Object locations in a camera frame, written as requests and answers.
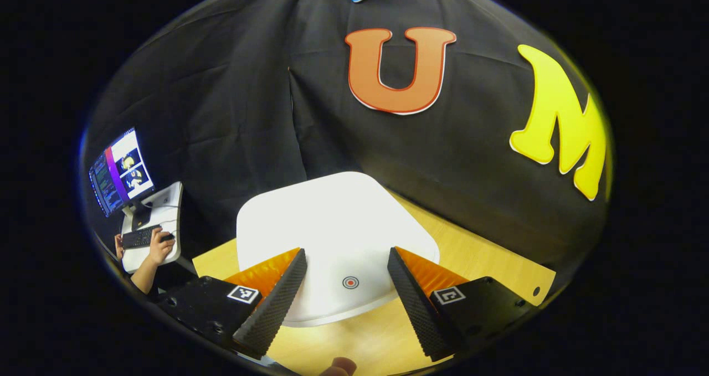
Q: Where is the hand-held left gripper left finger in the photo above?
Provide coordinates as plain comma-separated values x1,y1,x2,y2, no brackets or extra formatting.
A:
157,247,309,361

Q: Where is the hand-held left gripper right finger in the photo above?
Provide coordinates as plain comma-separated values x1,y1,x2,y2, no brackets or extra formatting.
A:
387,246,538,363

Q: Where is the white desktop garbage bin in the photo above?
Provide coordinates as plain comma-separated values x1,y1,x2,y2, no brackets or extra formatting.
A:
237,171,441,328

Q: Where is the wooden desktop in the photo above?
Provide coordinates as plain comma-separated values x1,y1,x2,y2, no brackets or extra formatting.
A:
191,190,556,376

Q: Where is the white side desk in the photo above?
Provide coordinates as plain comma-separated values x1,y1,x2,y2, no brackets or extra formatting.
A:
121,181,183,274

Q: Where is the black keyboard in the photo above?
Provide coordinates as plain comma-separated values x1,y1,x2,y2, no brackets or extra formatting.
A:
121,225,162,249

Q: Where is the black monitor stand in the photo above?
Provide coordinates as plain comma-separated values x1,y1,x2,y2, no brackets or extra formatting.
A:
130,202,153,230

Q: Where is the black backdrop cloth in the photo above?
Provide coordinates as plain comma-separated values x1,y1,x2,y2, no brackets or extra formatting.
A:
83,0,613,277

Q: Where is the computer monitor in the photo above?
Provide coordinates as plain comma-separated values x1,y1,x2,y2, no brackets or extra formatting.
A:
89,128,156,218

